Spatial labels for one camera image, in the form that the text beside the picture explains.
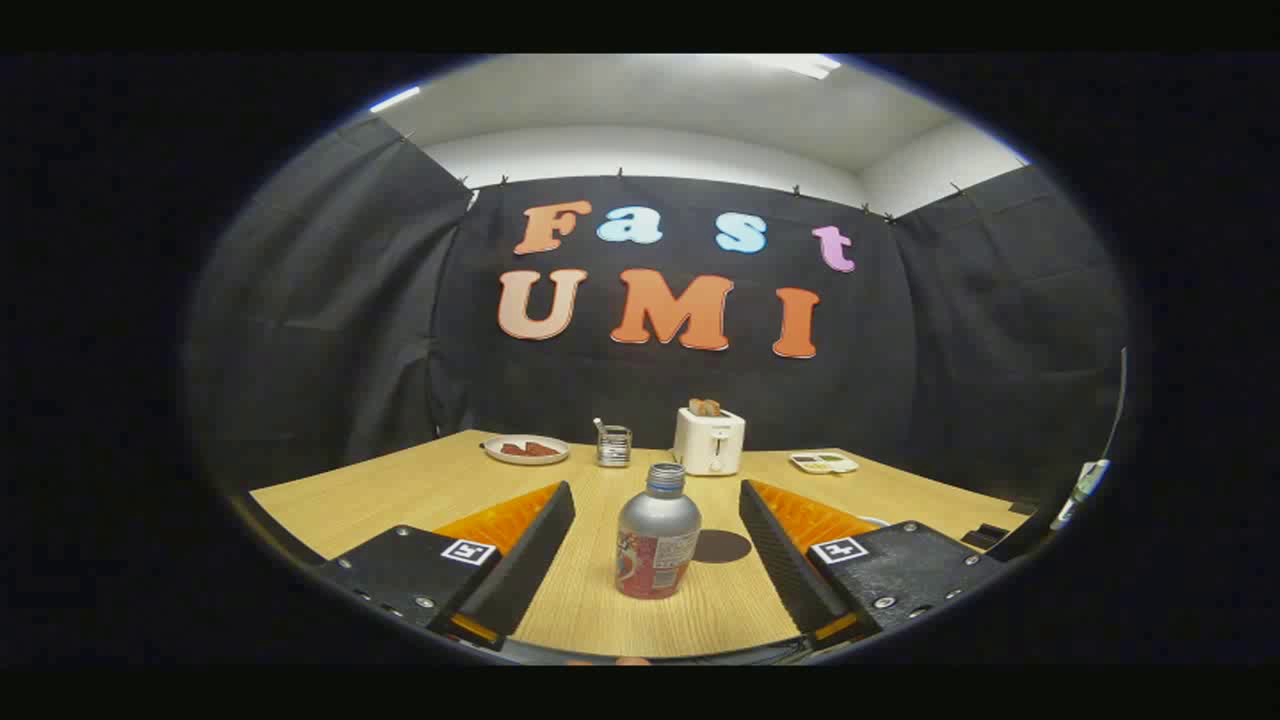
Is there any dark round coaster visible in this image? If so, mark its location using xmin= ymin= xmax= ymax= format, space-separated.
xmin=692 ymin=529 xmax=753 ymax=564

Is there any white toaster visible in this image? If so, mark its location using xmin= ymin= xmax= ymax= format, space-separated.
xmin=673 ymin=405 xmax=747 ymax=477

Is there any white oval plate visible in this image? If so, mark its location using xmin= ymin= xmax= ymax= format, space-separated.
xmin=483 ymin=434 xmax=571 ymax=466

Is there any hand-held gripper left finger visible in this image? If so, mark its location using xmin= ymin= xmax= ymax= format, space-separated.
xmin=318 ymin=480 xmax=577 ymax=653

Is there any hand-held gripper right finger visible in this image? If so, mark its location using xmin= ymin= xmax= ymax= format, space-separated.
xmin=738 ymin=478 xmax=1006 ymax=646

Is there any silver juice bottle red label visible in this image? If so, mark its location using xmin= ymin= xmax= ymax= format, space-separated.
xmin=615 ymin=462 xmax=703 ymax=601

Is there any black stand with white device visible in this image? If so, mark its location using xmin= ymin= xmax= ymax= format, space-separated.
xmin=990 ymin=348 xmax=1131 ymax=563

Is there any wooden table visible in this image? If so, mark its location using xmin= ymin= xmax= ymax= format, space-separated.
xmin=248 ymin=430 xmax=1031 ymax=659

